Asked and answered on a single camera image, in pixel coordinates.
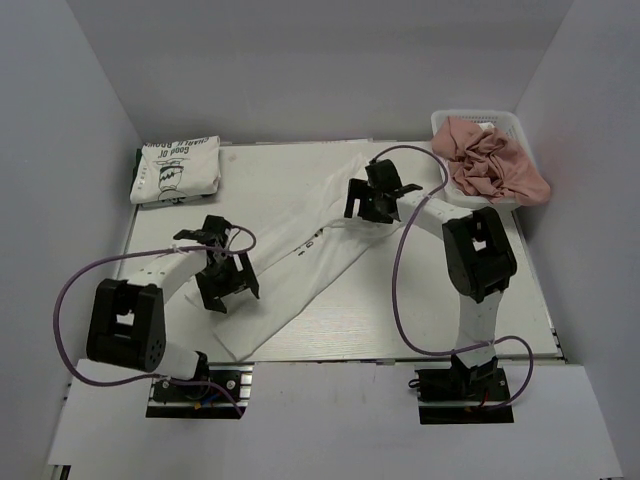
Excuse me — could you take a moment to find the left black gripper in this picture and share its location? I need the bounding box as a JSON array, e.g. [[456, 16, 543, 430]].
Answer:
[[196, 251, 259, 314]]

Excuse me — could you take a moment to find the white graphic t-shirt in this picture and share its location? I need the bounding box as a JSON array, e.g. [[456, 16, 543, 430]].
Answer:
[[170, 151, 399, 361]]

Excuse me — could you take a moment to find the pink t-shirt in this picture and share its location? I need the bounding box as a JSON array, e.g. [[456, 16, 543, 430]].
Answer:
[[432, 116, 551, 206]]

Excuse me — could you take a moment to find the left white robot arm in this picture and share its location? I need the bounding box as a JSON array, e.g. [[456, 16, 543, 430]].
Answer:
[[86, 215, 259, 399]]

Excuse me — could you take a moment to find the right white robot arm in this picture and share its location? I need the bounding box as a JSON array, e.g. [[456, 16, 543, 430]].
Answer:
[[344, 160, 517, 399]]

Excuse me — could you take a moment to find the folded white Charlie Brown t-shirt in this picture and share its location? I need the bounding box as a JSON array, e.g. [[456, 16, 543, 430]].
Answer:
[[129, 136, 221, 207]]

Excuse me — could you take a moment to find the white plastic basket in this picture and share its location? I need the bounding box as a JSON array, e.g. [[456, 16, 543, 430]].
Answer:
[[431, 109, 537, 212]]

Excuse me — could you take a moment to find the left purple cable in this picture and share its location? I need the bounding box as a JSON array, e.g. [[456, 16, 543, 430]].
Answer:
[[53, 225, 259, 416]]

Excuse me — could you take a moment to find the purple cable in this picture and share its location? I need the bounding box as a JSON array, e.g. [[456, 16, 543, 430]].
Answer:
[[369, 145, 535, 411], [53, 225, 259, 416]]

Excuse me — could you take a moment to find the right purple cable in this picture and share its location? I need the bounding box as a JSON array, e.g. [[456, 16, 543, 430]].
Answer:
[[369, 145, 535, 411]]

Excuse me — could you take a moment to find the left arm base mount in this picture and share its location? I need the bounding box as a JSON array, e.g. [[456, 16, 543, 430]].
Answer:
[[146, 365, 254, 420]]

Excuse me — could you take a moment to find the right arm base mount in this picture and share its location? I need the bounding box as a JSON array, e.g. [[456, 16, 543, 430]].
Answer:
[[408, 357, 514, 425]]

